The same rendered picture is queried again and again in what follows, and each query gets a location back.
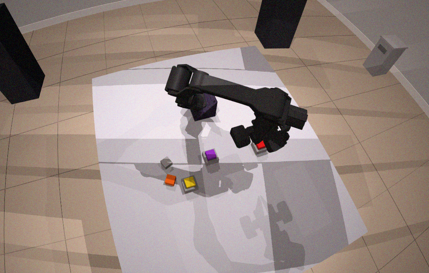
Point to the red button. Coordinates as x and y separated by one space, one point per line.
259 148

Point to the orange block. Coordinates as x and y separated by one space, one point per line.
170 180

